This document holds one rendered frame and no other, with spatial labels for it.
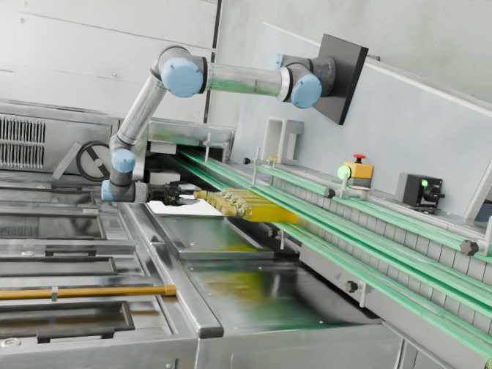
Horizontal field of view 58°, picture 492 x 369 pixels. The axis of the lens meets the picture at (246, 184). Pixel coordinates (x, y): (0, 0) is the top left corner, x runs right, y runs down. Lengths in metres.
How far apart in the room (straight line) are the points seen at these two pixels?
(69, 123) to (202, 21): 3.29
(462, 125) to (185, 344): 0.86
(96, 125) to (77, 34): 2.84
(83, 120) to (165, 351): 1.66
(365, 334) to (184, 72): 0.89
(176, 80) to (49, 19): 3.94
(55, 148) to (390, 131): 1.70
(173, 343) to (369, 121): 0.95
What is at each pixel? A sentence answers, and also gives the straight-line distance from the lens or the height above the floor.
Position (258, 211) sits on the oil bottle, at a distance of 1.53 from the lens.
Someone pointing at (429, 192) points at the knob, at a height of 0.81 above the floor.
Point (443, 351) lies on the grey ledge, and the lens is 1.14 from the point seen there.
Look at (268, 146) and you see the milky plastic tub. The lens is 2.00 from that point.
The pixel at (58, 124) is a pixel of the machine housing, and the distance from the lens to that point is 2.47.
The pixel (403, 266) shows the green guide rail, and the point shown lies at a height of 0.96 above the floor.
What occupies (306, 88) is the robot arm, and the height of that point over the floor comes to 0.95.
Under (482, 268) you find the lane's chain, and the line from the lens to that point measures 1.04.
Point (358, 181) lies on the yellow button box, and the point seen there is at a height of 0.80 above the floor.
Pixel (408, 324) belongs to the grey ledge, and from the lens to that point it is 1.20.
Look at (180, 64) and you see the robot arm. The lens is 1.35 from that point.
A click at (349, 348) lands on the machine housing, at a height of 0.98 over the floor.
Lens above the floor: 1.70
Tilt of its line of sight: 24 degrees down
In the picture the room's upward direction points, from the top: 86 degrees counter-clockwise
